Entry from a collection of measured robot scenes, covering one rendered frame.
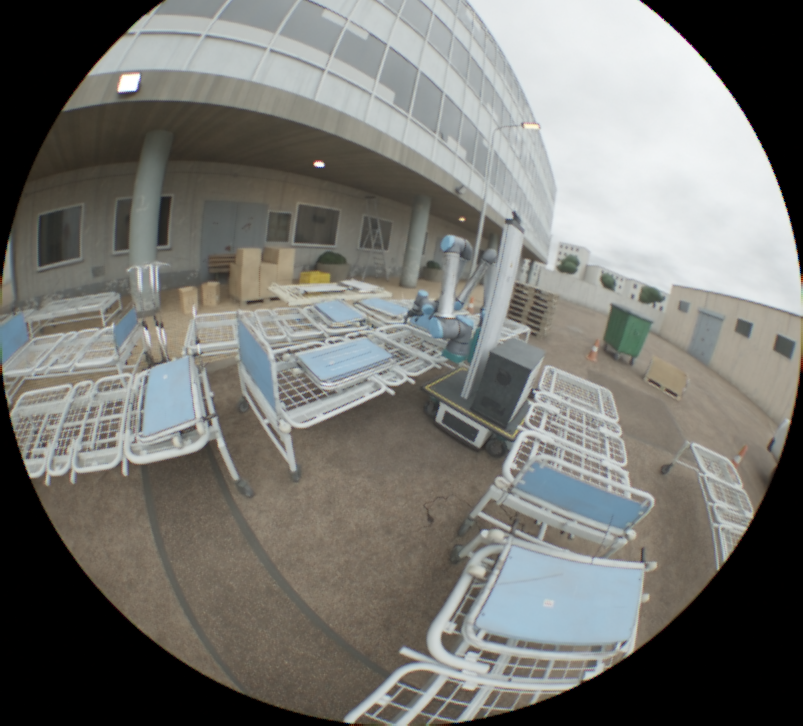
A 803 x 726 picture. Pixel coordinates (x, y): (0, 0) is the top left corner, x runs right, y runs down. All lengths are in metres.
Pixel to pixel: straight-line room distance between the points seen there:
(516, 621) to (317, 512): 1.17
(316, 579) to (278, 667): 0.58
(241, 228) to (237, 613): 7.23
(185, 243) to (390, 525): 6.97
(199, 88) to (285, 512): 4.67
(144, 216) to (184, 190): 2.42
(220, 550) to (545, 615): 1.45
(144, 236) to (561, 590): 5.67
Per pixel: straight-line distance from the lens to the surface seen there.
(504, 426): 1.92
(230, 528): 1.63
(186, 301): 4.93
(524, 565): 1.03
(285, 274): 5.27
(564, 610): 1.10
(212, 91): 4.28
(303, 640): 1.44
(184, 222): 7.14
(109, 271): 7.54
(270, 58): 5.27
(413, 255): 8.35
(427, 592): 1.49
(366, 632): 1.43
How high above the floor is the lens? 1.42
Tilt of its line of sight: 18 degrees down
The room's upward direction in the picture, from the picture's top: 10 degrees clockwise
